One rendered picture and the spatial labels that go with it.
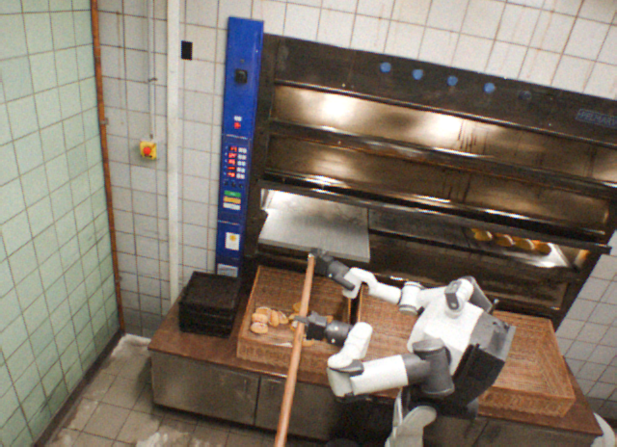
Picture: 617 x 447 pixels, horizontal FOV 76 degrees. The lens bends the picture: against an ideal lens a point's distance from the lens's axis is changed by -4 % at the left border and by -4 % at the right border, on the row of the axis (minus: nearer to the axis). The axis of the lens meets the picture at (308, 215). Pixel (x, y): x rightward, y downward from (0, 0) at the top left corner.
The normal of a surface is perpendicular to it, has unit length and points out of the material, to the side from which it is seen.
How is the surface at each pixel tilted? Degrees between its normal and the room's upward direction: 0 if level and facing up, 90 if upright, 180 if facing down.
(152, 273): 90
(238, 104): 90
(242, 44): 90
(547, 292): 70
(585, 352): 90
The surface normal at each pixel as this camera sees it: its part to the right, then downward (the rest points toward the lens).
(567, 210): -0.07, 0.14
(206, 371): -0.12, 0.47
